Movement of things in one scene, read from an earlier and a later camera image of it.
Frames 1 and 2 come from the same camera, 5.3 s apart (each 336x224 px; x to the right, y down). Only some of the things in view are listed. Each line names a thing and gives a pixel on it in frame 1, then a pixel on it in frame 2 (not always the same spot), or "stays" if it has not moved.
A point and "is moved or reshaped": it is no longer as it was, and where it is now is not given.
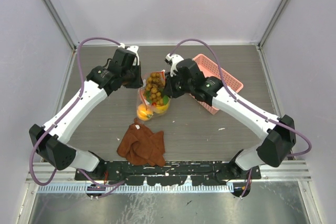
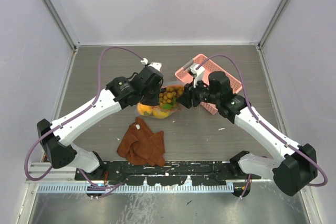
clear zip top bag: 153,98 is moved or reshaped
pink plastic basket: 210,68 stays
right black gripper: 168,88 → 190,93
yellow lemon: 161,109 → 160,115
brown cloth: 140,148 stays
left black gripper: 138,82 → 155,101
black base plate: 174,172 stays
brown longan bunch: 154,86 is moved or reshaped
